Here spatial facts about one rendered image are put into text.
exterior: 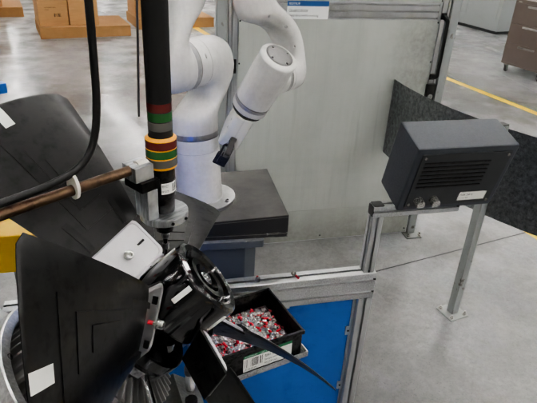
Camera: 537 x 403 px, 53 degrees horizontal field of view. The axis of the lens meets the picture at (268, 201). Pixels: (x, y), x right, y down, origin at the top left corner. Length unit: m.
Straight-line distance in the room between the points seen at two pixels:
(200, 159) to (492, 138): 0.70
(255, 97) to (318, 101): 1.60
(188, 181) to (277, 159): 1.47
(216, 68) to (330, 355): 0.85
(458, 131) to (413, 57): 1.59
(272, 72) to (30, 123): 0.53
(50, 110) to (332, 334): 1.01
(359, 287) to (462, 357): 1.22
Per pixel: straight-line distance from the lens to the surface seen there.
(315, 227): 3.09
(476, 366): 2.58
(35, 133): 0.79
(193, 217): 0.99
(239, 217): 1.37
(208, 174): 1.39
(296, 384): 1.65
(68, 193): 0.69
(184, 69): 1.28
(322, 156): 2.90
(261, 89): 1.17
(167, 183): 0.77
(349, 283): 1.43
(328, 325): 1.52
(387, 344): 2.55
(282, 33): 1.23
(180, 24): 1.28
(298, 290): 1.39
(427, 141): 1.28
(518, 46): 7.59
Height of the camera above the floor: 1.67
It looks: 28 degrees down
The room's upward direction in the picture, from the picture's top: 3 degrees clockwise
